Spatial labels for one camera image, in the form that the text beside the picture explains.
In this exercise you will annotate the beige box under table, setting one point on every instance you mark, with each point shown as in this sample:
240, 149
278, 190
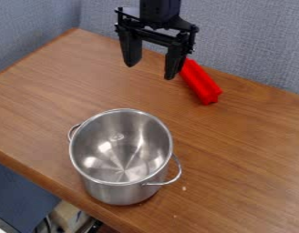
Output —
68, 217

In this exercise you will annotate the stainless steel pot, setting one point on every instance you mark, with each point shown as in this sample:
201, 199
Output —
120, 150

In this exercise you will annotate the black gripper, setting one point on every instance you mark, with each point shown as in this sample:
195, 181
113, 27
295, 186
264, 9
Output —
157, 14

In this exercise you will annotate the red plastic block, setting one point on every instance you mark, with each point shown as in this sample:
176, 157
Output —
200, 82

